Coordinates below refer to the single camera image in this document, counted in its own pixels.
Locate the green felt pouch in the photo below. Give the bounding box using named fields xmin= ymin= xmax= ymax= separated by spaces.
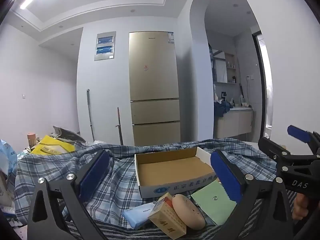
xmin=191 ymin=179 xmax=236 ymax=225

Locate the light blue tissue pack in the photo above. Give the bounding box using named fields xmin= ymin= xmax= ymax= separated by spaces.
xmin=122 ymin=202 xmax=156 ymax=230

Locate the tan red cigarette carton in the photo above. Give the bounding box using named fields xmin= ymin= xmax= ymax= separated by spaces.
xmin=148 ymin=193 xmax=187 ymax=239

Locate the person's right hand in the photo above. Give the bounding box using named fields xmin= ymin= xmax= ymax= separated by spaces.
xmin=292 ymin=193 xmax=309 ymax=220

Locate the dark striped towel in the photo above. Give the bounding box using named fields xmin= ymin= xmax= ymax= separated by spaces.
xmin=95 ymin=200 xmax=262 ymax=239

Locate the bathroom vanity cabinet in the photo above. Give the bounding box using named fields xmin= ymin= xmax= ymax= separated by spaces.
xmin=213 ymin=107 xmax=253 ymax=138

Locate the blue clothes pile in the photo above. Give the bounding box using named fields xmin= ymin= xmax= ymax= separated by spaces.
xmin=214 ymin=101 xmax=232 ymax=118

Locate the yellow plastic bag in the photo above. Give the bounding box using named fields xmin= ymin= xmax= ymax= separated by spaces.
xmin=31 ymin=135 xmax=75 ymax=155

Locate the blue plaid shirt cloth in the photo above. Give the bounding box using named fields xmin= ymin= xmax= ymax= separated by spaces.
xmin=14 ymin=138 xmax=276 ymax=228

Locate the grey open box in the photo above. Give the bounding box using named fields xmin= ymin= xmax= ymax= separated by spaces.
xmin=50 ymin=126 xmax=86 ymax=143

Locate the cardboard tray box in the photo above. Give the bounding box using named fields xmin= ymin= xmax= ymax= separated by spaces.
xmin=135 ymin=147 xmax=216 ymax=198

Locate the red broom stick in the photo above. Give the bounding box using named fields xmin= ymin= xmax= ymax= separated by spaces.
xmin=116 ymin=107 xmax=124 ymax=146

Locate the gold three-door refrigerator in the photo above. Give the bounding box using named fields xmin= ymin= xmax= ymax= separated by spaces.
xmin=129 ymin=31 xmax=181 ymax=146

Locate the grey electrical panel box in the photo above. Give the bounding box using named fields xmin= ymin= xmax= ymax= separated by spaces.
xmin=94 ymin=31 xmax=116 ymax=61

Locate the wall mirror cabinet shelf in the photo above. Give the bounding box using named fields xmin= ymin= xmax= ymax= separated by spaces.
xmin=209 ymin=45 xmax=238 ymax=84

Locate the grey mop handle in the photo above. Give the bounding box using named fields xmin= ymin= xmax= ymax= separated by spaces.
xmin=86 ymin=88 xmax=95 ymax=141

